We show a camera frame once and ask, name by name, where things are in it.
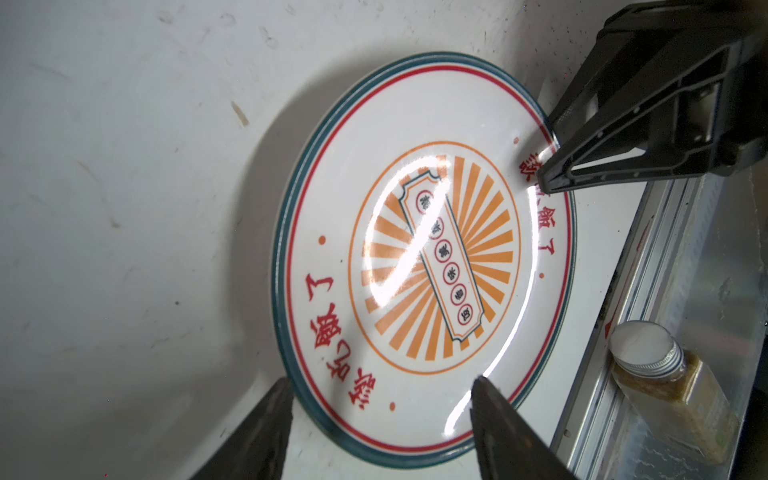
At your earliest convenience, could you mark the sunburst plate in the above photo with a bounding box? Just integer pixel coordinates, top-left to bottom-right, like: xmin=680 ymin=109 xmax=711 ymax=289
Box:
xmin=271 ymin=52 xmax=576 ymax=469

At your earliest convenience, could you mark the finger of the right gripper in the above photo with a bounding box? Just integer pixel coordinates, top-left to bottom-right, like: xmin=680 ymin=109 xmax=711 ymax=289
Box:
xmin=537 ymin=1 xmax=767 ymax=193

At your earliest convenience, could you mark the spice jar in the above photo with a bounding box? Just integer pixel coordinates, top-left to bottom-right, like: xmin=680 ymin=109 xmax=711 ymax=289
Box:
xmin=609 ymin=321 xmax=739 ymax=464

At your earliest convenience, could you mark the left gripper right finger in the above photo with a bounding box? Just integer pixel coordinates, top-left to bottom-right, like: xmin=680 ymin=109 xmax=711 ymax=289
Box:
xmin=470 ymin=376 xmax=575 ymax=480

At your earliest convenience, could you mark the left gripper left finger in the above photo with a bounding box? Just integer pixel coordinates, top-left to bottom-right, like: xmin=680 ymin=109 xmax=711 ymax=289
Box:
xmin=192 ymin=377 xmax=294 ymax=480

